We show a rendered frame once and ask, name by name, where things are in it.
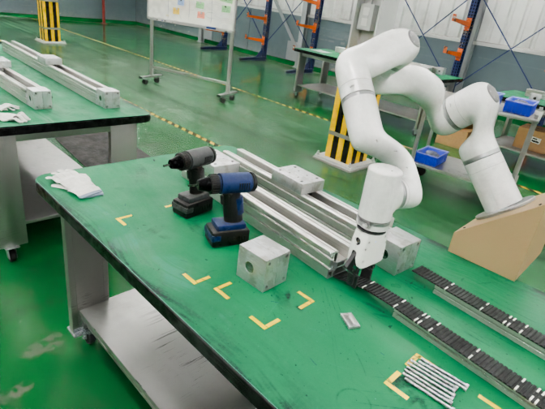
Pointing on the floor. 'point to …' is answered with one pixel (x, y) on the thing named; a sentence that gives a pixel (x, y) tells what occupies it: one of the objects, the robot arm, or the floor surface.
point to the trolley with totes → (432, 157)
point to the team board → (199, 10)
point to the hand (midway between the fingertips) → (359, 277)
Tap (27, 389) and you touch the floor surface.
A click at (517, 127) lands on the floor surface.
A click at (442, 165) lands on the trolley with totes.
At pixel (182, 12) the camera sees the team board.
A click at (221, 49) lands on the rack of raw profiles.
